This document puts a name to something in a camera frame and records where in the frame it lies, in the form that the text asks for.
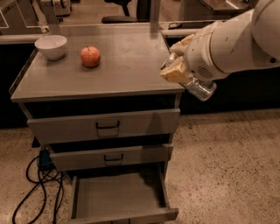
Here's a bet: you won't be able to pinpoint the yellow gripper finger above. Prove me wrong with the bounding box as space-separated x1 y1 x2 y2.
170 34 194 56
160 57 193 84

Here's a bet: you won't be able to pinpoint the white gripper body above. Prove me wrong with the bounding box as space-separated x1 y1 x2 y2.
184 21 230 82

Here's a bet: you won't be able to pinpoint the silver blue redbull can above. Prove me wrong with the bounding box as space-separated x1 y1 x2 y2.
160 53 217 102

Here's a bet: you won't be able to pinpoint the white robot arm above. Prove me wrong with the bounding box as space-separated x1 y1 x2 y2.
160 0 280 83

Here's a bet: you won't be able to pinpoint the grey drawer cabinet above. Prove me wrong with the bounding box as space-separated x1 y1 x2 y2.
8 24 186 224

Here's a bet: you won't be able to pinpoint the grey middle drawer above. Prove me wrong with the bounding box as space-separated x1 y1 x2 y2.
50 134 173 171

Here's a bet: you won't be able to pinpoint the grey drawer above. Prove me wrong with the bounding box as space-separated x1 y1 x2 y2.
68 164 179 224
28 94 180 144
50 134 173 171

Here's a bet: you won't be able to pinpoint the grey top drawer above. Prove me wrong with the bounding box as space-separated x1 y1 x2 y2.
28 94 180 144

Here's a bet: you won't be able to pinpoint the grey bottom drawer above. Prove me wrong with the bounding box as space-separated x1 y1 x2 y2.
68 164 179 224

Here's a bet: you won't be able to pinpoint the black office chair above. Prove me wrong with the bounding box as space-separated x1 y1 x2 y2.
101 0 138 25

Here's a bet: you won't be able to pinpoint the red apple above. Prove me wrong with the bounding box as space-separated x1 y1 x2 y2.
80 46 101 67

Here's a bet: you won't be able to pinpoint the white ceramic bowl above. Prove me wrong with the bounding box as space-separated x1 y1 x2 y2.
35 35 67 60

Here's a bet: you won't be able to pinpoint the blue power box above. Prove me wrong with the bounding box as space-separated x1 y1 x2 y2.
38 149 53 170

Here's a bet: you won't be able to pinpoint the black floor cables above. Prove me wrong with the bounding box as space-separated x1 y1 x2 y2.
11 154 65 224

